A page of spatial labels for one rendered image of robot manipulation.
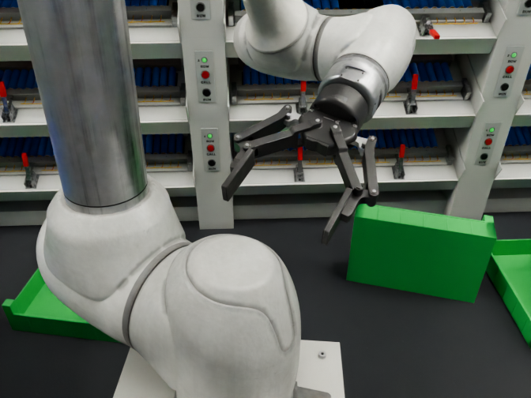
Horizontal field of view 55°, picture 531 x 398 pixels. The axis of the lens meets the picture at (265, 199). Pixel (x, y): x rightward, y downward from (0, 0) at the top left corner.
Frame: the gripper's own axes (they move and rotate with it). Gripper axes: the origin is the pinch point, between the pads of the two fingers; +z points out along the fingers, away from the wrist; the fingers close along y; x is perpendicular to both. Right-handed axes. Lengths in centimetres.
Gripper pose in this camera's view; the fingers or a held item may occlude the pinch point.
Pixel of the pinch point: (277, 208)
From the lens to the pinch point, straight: 61.2
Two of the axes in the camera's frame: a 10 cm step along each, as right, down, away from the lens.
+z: -4.8, 7.2, -5.1
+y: 8.8, 3.8, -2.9
